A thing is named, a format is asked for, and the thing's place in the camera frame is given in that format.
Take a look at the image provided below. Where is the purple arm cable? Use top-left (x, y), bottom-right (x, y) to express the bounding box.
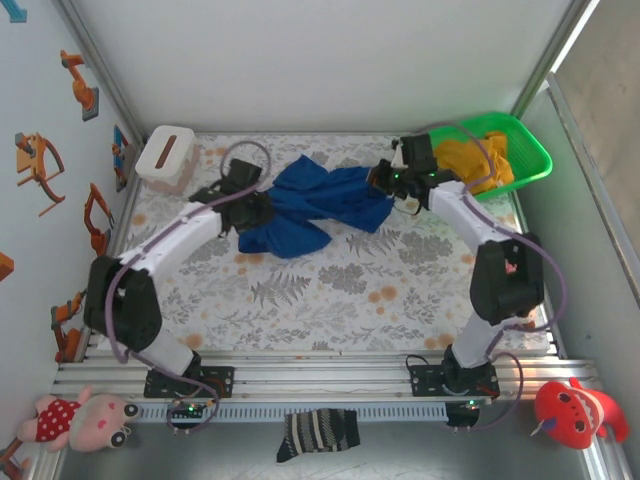
top-left (106, 139), bottom-right (274, 435)
top-left (427, 121), bottom-right (569, 432)

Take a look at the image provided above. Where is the pink pig plush toy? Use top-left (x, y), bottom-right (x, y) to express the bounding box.
top-left (17, 384), bottom-right (144, 454)

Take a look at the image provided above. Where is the black striped sock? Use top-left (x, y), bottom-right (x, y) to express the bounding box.
top-left (276, 407), bottom-right (362, 465)

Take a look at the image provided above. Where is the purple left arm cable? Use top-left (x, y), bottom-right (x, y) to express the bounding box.
top-left (106, 139), bottom-right (274, 435)

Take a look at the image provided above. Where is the grey side rail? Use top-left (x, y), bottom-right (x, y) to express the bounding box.
top-left (545, 72), bottom-right (640, 309)

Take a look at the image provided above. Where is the green plastic basket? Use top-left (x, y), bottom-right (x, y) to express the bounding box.
top-left (427, 110), bottom-right (554, 202)

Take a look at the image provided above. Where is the floral table mat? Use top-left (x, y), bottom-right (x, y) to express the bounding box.
top-left (97, 132), bottom-right (556, 354)

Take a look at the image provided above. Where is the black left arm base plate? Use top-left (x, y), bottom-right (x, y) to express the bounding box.
top-left (143, 365), bottom-right (236, 400)

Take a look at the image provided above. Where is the red monster plush toy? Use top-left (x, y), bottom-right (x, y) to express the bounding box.
top-left (530, 377), bottom-right (631, 451)

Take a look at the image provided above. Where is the white tissue box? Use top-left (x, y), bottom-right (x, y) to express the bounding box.
top-left (134, 124), bottom-right (201, 196)

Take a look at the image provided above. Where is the aluminium corner post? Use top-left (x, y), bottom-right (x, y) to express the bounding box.
top-left (52, 0), bottom-right (146, 146)
top-left (509, 0), bottom-right (601, 121)

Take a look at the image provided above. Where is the blue orange wall sticker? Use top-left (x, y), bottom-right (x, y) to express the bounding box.
top-left (112, 124), bottom-right (134, 194)

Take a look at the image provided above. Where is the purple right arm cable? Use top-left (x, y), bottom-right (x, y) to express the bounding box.
top-left (427, 121), bottom-right (569, 432)

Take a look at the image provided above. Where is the yellow cloth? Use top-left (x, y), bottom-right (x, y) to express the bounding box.
top-left (433, 130), bottom-right (516, 196)

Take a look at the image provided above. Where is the orange claw sticker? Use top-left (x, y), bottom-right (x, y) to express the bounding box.
top-left (13, 132), bottom-right (67, 217)

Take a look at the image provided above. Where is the white slotted cable duct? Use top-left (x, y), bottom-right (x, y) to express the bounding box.
top-left (134, 402), bottom-right (449, 424)

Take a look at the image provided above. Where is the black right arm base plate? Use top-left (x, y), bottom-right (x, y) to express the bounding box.
top-left (408, 363), bottom-right (501, 399)

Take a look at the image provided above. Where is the small circuit board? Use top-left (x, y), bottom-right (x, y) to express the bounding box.
top-left (447, 398), bottom-right (484, 429)
top-left (167, 402), bottom-right (211, 422)

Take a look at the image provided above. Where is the blue t-shirt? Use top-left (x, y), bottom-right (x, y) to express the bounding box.
top-left (237, 153), bottom-right (396, 260)

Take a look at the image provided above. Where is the aluminium table frame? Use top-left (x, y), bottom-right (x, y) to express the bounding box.
top-left (49, 169), bottom-right (606, 401)

